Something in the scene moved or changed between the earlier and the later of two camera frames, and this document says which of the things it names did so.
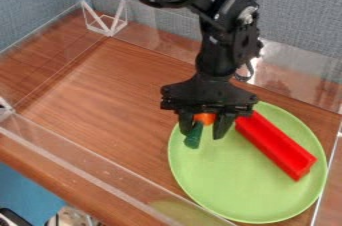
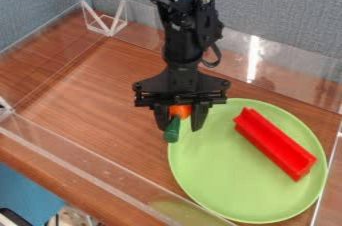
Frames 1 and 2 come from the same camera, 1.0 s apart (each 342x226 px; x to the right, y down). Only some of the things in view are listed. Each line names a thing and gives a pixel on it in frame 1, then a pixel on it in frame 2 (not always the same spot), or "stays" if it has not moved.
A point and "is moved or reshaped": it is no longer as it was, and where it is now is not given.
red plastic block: (276, 145) stays
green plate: (232, 180) stays
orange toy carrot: (201, 119) is moved or reshaped
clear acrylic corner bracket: (103, 24) stays
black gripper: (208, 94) -> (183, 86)
